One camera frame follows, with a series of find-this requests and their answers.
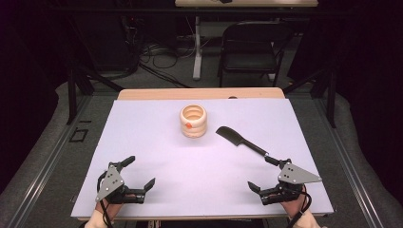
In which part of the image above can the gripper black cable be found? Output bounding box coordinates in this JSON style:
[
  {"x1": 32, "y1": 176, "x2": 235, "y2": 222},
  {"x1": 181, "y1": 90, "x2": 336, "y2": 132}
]
[
  {"x1": 285, "y1": 189, "x2": 313, "y2": 228},
  {"x1": 96, "y1": 170, "x2": 114, "y2": 228}
]

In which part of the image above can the black folding chair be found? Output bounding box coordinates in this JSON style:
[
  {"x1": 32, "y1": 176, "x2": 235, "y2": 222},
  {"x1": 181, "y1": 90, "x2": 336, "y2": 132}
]
[{"x1": 217, "y1": 20, "x2": 295, "y2": 88}]

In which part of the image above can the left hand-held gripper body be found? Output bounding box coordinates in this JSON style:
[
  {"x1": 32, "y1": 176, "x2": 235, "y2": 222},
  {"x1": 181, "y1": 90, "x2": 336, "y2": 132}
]
[{"x1": 95, "y1": 161, "x2": 147, "y2": 204}]

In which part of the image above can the white background desk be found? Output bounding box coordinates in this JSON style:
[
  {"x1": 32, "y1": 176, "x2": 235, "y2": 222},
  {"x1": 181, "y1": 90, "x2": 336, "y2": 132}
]
[{"x1": 174, "y1": 0, "x2": 319, "y2": 82}]

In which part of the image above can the person's left hand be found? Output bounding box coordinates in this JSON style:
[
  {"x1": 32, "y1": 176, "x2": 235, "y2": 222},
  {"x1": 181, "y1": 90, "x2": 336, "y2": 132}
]
[{"x1": 96, "y1": 201, "x2": 125, "y2": 219}]

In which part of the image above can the bundle of floor cables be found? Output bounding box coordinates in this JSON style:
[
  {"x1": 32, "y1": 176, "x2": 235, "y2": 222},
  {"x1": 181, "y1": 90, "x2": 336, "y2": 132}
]
[{"x1": 138, "y1": 41, "x2": 193, "y2": 89}]

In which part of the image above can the black metal stand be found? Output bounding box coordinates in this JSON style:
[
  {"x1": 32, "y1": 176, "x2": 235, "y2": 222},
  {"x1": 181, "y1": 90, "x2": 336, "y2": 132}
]
[
  {"x1": 282, "y1": 65, "x2": 337, "y2": 129},
  {"x1": 66, "y1": 62, "x2": 125, "y2": 125}
]

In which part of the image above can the aluminium floor rail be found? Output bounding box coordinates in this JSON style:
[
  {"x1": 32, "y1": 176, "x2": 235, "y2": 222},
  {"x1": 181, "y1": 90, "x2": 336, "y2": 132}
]
[
  {"x1": 316, "y1": 98, "x2": 385, "y2": 228},
  {"x1": 5, "y1": 94, "x2": 93, "y2": 228}
]

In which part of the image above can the cream ribbed holder cup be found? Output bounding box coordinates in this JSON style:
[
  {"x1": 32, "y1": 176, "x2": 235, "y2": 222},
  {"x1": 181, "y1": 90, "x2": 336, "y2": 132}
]
[{"x1": 179, "y1": 104, "x2": 208, "y2": 139}]

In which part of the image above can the white table mat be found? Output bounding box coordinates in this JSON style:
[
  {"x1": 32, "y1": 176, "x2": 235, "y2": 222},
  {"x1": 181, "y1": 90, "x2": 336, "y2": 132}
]
[{"x1": 70, "y1": 97, "x2": 335, "y2": 219}]

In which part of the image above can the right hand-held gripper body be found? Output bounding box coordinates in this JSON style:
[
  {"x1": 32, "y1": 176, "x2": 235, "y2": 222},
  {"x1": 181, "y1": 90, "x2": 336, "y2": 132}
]
[{"x1": 259, "y1": 159, "x2": 323, "y2": 206}]

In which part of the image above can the person's right hand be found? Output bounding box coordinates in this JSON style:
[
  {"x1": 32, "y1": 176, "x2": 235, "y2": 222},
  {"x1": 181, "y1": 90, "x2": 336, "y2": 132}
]
[{"x1": 279, "y1": 186, "x2": 309, "y2": 219}]

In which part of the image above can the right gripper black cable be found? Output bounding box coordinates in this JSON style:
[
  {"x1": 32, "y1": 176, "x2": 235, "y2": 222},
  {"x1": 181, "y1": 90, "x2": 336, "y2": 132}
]
[{"x1": 285, "y1": 189, "x2": 313, "y2": 228}]

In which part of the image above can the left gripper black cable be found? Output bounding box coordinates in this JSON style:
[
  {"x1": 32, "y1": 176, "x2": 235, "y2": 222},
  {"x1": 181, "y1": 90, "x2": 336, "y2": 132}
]
[{"x1": 96, "y1": 170, "x2": 114, "y2": 228}]

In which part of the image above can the wooden table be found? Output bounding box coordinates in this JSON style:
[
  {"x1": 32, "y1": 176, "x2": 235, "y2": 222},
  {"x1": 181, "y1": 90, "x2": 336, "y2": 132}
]
[{"x1": 75, "y1": 87, "x2": 328, "y2": 222}]

